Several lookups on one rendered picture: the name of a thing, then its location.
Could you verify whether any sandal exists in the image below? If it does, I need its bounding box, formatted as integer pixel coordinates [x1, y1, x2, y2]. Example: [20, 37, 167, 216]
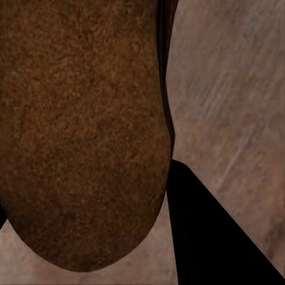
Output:
[0, 0, 179, 273]

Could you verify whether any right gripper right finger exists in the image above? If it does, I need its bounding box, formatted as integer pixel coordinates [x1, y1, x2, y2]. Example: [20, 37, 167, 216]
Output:
[166, 160, 285, 285]

